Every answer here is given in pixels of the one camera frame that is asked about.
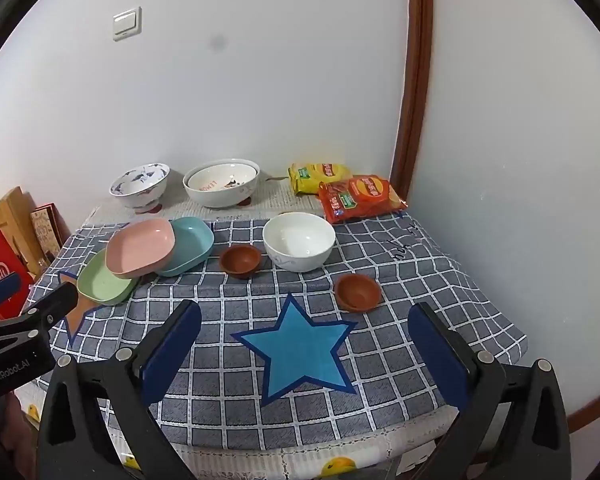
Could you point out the teal square plate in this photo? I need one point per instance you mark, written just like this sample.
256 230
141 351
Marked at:
192 245

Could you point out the small brown bowl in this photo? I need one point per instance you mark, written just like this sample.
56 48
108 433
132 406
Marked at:
358 294
241 260

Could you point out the patterned cardboard box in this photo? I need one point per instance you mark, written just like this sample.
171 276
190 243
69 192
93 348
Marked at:
47 232

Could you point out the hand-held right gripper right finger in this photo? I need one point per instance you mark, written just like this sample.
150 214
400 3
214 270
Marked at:
435 355

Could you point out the pink square plate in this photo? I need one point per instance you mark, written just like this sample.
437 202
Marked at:
140 247

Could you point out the green square plate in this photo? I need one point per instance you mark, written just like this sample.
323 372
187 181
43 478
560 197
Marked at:
102 285

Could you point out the large white scroll-patterned bowl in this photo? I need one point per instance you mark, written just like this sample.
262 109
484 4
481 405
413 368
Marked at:
215 199

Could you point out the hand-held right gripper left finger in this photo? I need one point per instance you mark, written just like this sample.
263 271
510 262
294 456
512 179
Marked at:
172 345

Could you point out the blue patterned footed bowl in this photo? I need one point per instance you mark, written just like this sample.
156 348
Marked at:
140 187

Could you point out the red chip bag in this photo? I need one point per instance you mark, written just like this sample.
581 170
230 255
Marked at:
362 197

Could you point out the white bowl with printed inside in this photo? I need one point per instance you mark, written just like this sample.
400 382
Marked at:
215 182

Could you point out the white light switch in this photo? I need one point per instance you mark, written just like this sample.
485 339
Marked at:
127 23

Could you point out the plain white bowl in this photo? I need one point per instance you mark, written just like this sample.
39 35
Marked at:
300 242

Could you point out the brown wooden baseboard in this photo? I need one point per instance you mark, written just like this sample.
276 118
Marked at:
590 412

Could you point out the grey checkered star blanket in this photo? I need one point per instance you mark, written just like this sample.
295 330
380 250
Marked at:
300 350

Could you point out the yellow chip bag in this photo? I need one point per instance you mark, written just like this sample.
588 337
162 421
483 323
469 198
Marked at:
312 175

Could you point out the red paper bag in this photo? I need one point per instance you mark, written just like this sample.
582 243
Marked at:
0 265

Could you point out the brown wooden door frame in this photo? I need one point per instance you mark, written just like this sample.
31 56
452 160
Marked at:
414 85

